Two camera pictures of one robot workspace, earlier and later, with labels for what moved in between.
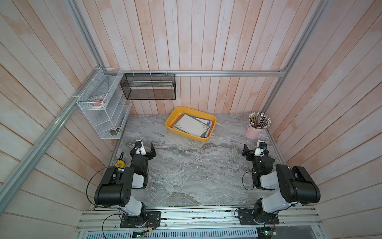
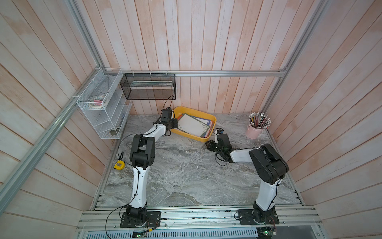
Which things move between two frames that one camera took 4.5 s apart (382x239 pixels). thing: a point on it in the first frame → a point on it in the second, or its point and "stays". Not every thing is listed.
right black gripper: (246, 152) → (211, 143)
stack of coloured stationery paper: (193, 125) stays
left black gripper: (149, 155) → (175, 123)
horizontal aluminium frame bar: (198, 72) stays
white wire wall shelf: (106, 103) stays
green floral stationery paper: (191, 125) stays
